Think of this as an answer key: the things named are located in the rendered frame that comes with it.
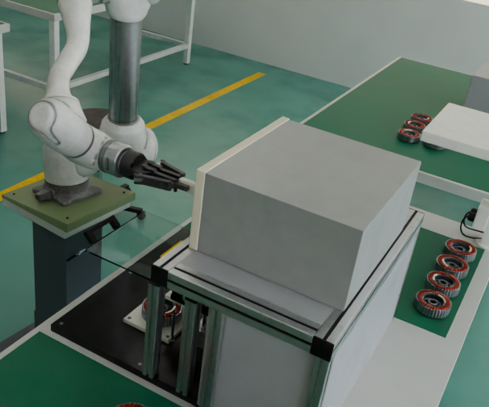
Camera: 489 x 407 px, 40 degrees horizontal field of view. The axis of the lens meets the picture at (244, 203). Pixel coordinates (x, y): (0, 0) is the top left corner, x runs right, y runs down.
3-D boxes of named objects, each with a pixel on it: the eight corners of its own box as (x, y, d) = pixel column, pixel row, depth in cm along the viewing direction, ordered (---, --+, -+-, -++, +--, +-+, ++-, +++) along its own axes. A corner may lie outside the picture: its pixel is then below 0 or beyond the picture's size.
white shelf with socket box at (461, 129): (390, 248, 238) (422, 130, 216) (417, 209, 267) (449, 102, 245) (488, 284, 225) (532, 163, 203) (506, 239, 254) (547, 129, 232)
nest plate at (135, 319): (123, 321, 181) (123, 318, 181) (155, 295, 193) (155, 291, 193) (168, 344, 176) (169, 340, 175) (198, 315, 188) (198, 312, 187)
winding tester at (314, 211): (188, 247, 155) (196, 169, 145) (272, 182, 189) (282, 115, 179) (343, 312, 140) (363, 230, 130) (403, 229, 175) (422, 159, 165)
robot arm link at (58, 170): (42, 169, 242) (39, 111, 232) (93, 166, 248) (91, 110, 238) (44, 188, 228) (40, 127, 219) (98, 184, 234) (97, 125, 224)
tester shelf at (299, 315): (150, 280, 149) (151, 264, 147) (281, 178, 203) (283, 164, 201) (329, 362, 133) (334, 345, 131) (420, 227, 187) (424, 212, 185)
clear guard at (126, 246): (65, 261, 163) (65, 241, 160) (127, 222, 182) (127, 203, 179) (176, 312, 150) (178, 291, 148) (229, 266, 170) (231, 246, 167)
